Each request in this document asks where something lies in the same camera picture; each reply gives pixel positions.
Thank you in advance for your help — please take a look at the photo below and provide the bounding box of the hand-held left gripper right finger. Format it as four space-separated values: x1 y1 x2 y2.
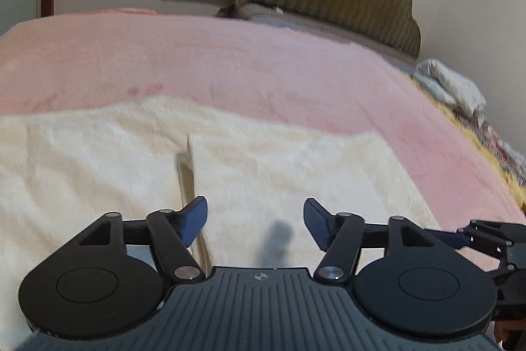
303 198 448 284

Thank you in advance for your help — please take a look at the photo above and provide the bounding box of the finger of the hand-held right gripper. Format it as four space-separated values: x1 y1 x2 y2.
457 218 526 255
424 228 471 250

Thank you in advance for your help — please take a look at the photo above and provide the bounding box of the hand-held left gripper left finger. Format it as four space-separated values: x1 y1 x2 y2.
66 195 208 285

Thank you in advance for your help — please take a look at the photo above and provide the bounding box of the cream towel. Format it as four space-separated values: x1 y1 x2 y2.
0 95 442 341

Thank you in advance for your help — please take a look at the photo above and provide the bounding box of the white crumpled cloth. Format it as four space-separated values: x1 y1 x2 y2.
412 58 486 118

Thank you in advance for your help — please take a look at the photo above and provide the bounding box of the pink bed blanket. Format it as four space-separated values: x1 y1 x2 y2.
0 8 526 271

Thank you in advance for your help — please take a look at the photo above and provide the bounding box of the grey striped pillow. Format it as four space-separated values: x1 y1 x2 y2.
216 0 417 69

